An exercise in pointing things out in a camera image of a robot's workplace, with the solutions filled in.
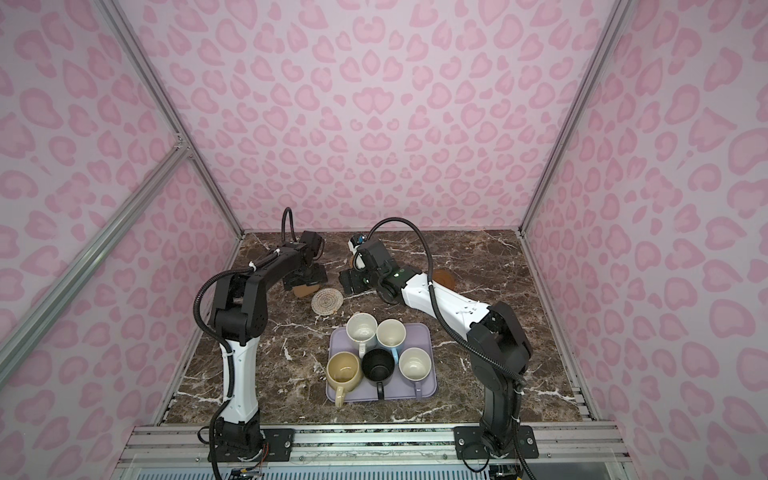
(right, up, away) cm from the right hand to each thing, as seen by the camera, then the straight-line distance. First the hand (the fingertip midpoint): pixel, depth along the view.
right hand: (353, 271), depth 85 cm
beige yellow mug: (-3, -29, -1) cm, 29 cm away
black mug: (+7, -27, -1) cm, 28 cm away
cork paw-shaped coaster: (-20, -8, +16) cm, 26 cm away
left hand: (-17, -4, +19) cm, 26 cm away
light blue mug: (+11, -19, +3) cm, 22 cm away
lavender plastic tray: (+12, -32, -3) cm, 34 cm away
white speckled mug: (+2, -18, +8) cm, 20 cm away
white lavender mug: (+17, -26, 0) cm, 32 cm away
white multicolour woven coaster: (-11, -11, +16) cm, 22 cm away
